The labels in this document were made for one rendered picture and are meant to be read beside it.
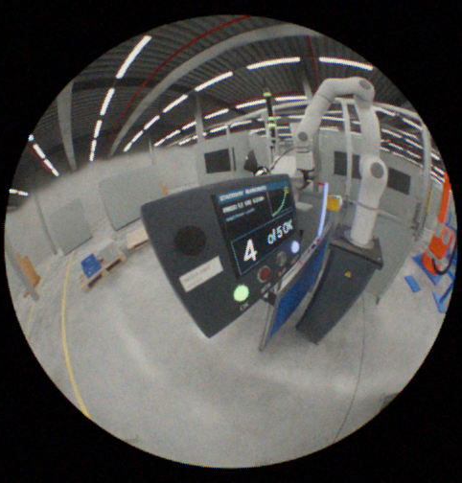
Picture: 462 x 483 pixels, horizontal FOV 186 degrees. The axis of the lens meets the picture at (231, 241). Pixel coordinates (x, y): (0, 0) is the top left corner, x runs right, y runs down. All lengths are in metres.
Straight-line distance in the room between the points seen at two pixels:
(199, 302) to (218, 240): 0.08
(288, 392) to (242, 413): 0.37
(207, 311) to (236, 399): 1.14
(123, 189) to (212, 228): 5.89
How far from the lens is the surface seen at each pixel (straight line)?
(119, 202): 5.94
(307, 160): 0.81
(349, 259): 0.75
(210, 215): 0.15
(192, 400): 1.35
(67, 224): 7.49
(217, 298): 0.18
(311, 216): 1.70
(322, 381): 1.40
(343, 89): 0.84
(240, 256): 0.18
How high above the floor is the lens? 1.27
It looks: 30 degrees down
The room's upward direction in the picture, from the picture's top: 7 degrees counter-clockwise
